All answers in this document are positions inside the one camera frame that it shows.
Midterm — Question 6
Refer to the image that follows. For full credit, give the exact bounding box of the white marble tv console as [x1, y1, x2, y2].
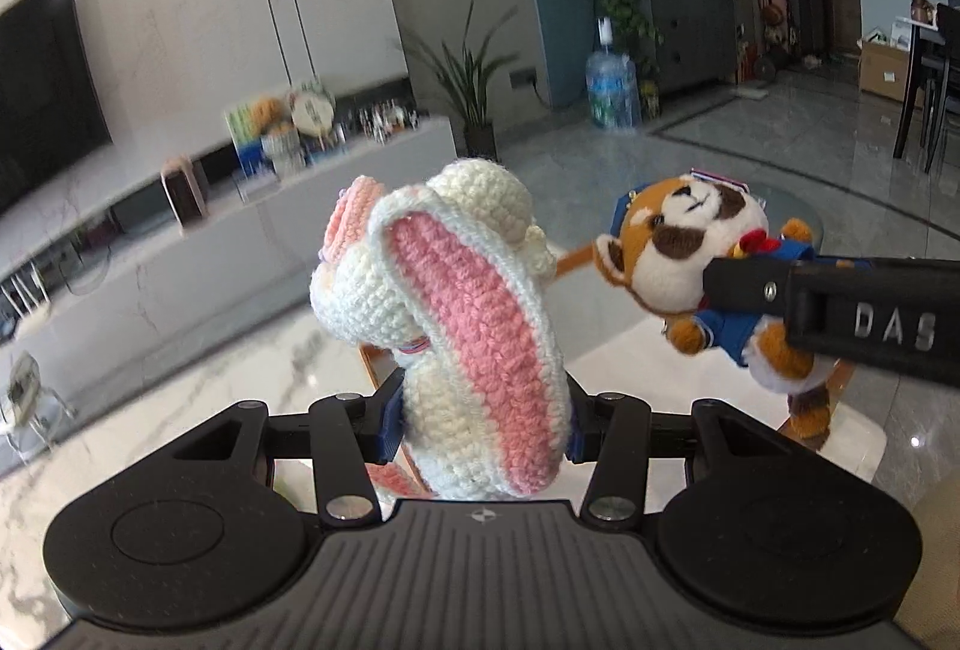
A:
[0, 115, 459, 480]

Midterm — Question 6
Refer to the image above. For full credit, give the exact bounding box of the pink desktop heater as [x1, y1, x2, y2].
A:
[160, 158, 206, 231]

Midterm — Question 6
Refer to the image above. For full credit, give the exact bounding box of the white pink crochet bunny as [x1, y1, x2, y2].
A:
[309, 158, 571, 501]

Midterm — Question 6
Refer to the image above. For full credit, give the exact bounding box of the dark dining chair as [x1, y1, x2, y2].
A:
[893, 4, 958, 174]

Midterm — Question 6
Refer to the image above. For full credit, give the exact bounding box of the brown teddy bear in pot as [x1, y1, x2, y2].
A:
[251, 96, 306, 179]

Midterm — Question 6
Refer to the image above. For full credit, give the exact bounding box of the red panda sailor plush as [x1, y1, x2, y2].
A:
[574, 171, 836, 449]

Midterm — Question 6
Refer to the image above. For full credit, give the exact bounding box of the potted long-leaf plant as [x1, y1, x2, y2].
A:
[400, 2, 521, 163]

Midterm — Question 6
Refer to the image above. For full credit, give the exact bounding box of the blue water jug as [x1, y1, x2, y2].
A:
[586, 17, 641, 132]

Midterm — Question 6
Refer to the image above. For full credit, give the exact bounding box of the small white desk fan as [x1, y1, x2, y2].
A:
[2, 353, 76, 464]

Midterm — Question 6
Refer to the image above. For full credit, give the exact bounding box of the black wall television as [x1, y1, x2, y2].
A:
[0, 0, 110, 210]

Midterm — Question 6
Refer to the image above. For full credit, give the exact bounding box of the cardboard box on floor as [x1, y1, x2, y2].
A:
[859, 41, 910, 103]

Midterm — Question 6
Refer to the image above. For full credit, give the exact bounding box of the dark grey drawer cabinet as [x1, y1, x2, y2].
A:
[641, 0, 737, 93]

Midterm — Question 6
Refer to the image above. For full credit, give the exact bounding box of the round paper fan ornament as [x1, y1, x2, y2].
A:
[291, 88, 335, 148]

